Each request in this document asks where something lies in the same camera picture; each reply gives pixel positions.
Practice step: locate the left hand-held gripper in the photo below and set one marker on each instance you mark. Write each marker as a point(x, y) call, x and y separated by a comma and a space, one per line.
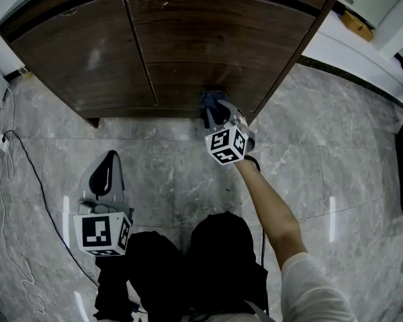
point(97, 235)

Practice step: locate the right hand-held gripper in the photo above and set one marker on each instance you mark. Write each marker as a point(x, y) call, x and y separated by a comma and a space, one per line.
point(225, 143)

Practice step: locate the blue wiping cloth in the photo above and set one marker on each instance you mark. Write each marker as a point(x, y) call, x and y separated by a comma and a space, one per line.
point(211, 97)

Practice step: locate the brown wooden cabinet door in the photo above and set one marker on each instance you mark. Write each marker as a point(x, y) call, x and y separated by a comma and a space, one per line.
point(80, 55)
point(221, 39)

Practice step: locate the person's black-sleeved left forearm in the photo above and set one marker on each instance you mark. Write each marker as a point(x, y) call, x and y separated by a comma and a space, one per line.
point(111, 280)

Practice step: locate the person's right forearm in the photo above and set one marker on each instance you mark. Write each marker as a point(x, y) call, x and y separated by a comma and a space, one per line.
point(275, 220)

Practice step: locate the person's black trousers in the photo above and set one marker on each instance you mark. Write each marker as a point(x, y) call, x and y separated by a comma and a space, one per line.
point(221, 257)

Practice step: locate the brown cardboard box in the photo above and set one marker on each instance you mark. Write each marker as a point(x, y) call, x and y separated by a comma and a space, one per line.
point(357, 25)

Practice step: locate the person's white shirt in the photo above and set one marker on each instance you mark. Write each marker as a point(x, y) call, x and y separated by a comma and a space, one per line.
point(315, 290)

